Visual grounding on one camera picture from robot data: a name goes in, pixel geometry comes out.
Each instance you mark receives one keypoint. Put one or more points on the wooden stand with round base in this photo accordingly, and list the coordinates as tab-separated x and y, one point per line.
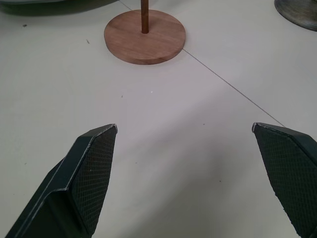
144	37

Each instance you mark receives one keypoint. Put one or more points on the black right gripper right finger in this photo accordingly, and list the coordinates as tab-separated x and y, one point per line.
289	173

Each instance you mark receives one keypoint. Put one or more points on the grey metal dish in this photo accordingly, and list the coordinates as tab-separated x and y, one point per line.
298	11

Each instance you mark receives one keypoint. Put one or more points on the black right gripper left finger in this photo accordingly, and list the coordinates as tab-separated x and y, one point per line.
74	188

